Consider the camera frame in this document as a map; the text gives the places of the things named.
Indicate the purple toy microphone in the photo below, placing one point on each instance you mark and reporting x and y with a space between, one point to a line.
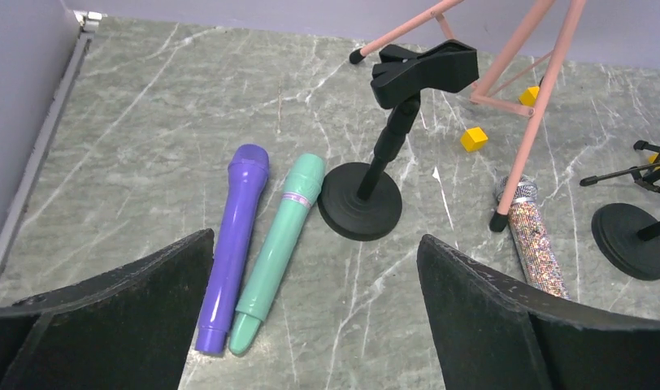
248 172

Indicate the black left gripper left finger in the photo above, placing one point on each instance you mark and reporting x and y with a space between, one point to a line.
127 328

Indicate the yellow cube near stand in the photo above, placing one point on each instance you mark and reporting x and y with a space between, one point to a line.
473 139

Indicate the yellow cube far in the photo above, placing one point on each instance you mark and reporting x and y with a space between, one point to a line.
529 96

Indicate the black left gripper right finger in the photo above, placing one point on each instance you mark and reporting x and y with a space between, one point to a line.
492 331

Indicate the black round-base mic stand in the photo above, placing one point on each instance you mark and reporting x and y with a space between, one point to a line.
629 238
360 201

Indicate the teal toy microphone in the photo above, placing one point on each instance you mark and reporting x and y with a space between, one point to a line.
301 189

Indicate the aluminium frame rail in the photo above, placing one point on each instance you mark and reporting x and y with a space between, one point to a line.
42 47

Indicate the pink music stand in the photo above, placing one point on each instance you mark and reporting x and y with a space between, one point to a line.
482 90

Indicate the yellow cube behind tripod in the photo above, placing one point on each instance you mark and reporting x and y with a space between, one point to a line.
654 158

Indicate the black tripod mic stand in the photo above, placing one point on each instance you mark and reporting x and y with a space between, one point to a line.
641 175

